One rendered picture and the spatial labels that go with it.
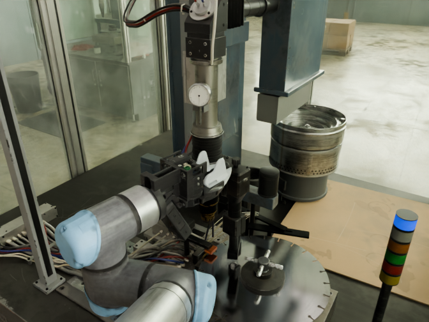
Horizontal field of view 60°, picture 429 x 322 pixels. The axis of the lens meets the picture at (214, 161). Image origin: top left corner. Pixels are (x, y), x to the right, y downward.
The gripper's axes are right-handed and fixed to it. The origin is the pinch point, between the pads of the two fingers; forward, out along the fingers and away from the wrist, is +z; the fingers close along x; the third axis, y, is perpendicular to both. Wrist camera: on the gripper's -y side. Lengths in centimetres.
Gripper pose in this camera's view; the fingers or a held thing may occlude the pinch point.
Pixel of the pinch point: (222, 172)
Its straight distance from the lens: 78.9
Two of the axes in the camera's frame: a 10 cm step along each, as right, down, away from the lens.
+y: 0.2, -8.8, -4.7
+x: -7.5, -3.3, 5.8
